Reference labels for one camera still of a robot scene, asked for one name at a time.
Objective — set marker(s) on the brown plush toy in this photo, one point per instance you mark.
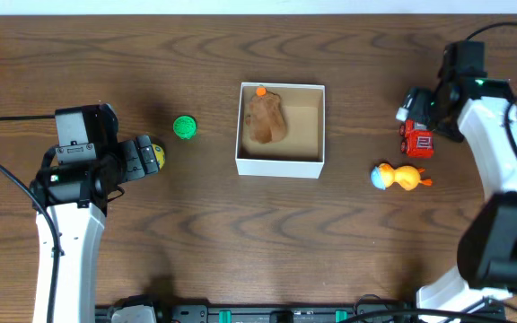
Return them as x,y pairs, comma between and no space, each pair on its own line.
265,119

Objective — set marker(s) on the yellow ball with blue letters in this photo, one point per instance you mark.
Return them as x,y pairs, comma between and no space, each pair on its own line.
159,155

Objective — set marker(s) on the white cardboard box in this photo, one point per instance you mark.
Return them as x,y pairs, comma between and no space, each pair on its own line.
301,154

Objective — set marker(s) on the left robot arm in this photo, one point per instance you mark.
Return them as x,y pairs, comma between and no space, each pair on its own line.
71,216

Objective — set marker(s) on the yellow rubber duck toy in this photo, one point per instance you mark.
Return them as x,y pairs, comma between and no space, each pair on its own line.
408,177

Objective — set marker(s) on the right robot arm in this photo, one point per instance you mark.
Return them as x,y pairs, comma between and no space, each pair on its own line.
468,106

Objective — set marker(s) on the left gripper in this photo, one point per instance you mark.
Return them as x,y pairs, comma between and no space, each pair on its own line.
137,158

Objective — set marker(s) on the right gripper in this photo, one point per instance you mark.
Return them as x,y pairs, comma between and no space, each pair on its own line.
416,100

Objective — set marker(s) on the green plastic cylinder toy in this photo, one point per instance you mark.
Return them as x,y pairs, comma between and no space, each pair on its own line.
185,127

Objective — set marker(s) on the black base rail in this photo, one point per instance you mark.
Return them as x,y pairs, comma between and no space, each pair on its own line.
370,307

